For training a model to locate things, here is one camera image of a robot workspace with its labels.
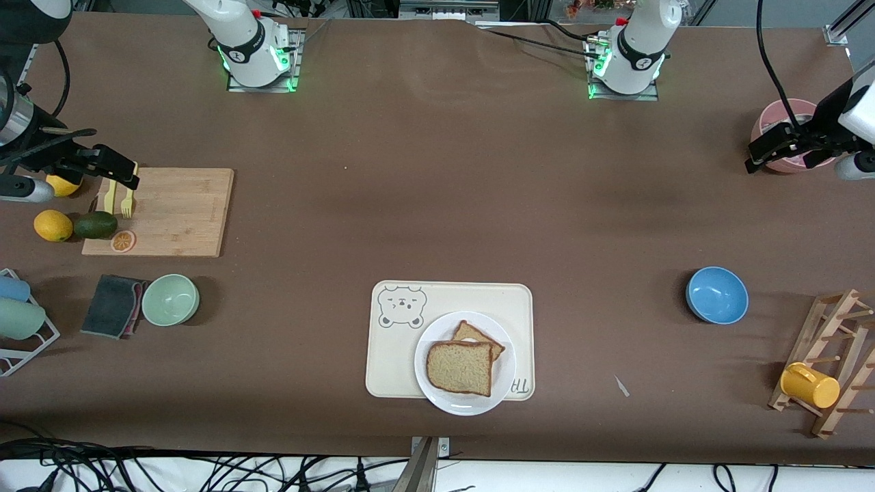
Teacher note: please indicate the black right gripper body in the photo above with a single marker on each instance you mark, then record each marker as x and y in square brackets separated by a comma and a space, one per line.
[42, 152]

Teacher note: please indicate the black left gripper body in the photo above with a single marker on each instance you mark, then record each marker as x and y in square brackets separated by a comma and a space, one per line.
[828, 113]

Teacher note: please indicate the light bread slice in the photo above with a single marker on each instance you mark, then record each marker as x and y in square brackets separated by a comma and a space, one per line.
[459, 369]

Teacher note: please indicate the white round plate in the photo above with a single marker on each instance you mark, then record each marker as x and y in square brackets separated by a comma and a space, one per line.
[465, 406]

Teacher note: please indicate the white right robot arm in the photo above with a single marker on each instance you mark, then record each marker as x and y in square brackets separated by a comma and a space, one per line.
[246, 48]

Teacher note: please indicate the yellow lemon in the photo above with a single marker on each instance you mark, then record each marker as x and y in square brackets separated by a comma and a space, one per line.
[52, 226]
[63, 186]

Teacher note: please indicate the pink bowl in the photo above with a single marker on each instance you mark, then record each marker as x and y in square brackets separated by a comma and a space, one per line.
[779, 109]

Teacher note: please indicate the yellow plastic knife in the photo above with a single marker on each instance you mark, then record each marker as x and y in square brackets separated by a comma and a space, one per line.
[109, 203]

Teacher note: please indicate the yellow plastic fork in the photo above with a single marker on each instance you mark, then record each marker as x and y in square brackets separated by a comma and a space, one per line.
[127, 206]

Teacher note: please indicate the green avocado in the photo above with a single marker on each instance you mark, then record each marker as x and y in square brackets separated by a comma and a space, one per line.
[96, 225]

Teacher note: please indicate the orange fruit slice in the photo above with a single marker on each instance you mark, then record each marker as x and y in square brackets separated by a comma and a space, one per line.
[123, 241]

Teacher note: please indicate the wooden cutting board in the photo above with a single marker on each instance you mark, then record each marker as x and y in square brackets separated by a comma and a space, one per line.
[178, 212]

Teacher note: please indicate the light blue cup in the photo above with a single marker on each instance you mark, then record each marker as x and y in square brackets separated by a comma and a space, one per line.
[14, 288]

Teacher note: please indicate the pink folded cloth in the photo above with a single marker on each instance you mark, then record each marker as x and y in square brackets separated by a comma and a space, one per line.
[141, 301]

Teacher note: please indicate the dark grey folded cloth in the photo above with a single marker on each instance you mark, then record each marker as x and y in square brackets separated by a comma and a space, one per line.
[109, 307]

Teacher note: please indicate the pale green bowl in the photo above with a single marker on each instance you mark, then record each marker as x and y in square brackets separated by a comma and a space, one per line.
[170, 301]

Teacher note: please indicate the pale green cup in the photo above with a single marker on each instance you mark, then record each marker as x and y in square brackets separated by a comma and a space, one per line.
[20, 320]

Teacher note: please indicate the blue bowl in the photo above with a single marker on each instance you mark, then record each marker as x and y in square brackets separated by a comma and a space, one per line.
[718, 297]

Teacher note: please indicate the wooden cup rack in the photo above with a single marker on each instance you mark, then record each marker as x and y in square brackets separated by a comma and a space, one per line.
[809, 352]

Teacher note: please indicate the colourful small items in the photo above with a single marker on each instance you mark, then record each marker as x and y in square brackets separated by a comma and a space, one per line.
[588, 8]

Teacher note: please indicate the yellow mug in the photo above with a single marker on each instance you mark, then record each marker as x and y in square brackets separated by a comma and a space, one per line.
[813, 389]

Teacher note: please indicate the small grey tape scrap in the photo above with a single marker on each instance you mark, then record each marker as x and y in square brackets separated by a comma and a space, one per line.
[622, 387]

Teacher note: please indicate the cream bear print tray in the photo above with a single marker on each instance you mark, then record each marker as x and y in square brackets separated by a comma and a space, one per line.
[389, 369]

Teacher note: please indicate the dark-crust toast slice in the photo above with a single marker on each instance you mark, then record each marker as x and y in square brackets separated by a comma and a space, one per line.
[472, 333]

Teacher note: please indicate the aluminium frame profile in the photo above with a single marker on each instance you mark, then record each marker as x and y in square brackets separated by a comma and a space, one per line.
[837, 33]

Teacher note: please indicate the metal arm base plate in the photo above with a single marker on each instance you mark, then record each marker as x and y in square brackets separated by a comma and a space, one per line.
[629, 98]
[297, 51]

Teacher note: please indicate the metal frame structure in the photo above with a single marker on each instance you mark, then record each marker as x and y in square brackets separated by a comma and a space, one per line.
[448, 9]

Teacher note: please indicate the metal camera stand post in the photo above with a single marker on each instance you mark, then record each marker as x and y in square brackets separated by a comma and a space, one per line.
[420, 471]

